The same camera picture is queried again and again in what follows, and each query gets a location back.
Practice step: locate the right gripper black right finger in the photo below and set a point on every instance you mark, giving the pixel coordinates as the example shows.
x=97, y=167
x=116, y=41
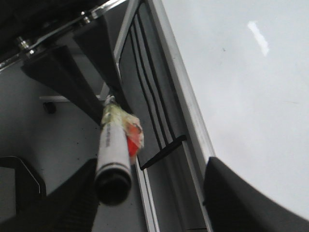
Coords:
x=235, y=206

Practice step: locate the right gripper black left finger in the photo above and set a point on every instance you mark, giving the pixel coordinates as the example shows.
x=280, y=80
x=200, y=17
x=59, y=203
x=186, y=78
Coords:
x=72, y=207

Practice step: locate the white whiteboard marker pen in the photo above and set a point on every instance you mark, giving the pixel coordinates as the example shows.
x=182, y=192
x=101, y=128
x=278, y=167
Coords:
x=113, y=177

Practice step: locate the red round magnet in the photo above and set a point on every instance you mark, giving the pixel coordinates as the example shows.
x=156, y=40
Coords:
x=134, y=135

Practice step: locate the black caster wheel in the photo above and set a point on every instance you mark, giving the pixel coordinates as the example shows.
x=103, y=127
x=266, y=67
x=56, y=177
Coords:
x=49, y=107

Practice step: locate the grey fabric pouch black stripes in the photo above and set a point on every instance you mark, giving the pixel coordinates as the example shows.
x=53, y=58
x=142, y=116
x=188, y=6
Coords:
x=148, y=86

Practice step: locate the white metal stand frame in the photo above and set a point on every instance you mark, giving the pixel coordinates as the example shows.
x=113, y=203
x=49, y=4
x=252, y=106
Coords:
x=167, y=196

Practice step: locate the white whiteboard with metal frame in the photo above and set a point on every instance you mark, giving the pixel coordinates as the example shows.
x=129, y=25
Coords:
x=248, y=64

